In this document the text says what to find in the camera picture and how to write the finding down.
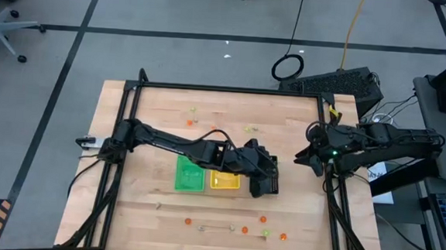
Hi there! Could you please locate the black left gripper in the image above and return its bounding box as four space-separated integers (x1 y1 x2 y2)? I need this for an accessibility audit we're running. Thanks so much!
222 136 282 180

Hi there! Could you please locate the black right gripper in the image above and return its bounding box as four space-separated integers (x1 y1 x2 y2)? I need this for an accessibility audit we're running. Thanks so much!
291 120 359 180

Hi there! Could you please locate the yellow plastic basket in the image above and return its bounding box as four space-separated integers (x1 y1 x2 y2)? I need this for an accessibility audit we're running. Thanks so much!
208 170 242 192

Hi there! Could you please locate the green plastic basket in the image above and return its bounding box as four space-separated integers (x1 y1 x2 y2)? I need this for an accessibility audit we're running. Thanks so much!
174 155 207 193

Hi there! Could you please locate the white paper sheet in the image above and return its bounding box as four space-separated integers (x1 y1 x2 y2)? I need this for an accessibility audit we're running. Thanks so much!
364 159 397 205

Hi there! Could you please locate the black metal beam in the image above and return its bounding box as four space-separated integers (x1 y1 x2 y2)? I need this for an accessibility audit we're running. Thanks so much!
369 152 441 201

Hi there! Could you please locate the blue office chair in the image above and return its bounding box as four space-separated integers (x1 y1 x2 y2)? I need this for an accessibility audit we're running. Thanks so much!
0 0 48 71

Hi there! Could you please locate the black metal table frame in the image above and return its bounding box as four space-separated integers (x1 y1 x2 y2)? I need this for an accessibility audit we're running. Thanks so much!
54 63 396 250

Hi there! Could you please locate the black hanging cable with coil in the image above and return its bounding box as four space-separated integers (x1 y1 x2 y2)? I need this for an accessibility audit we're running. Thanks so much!
270 0 309 84

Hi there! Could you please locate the yellow hanging cable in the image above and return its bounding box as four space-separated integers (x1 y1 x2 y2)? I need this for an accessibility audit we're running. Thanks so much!
339 0 368 71

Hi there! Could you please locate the black power cable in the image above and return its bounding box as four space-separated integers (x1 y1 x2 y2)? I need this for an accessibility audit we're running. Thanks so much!
66 156 104 202

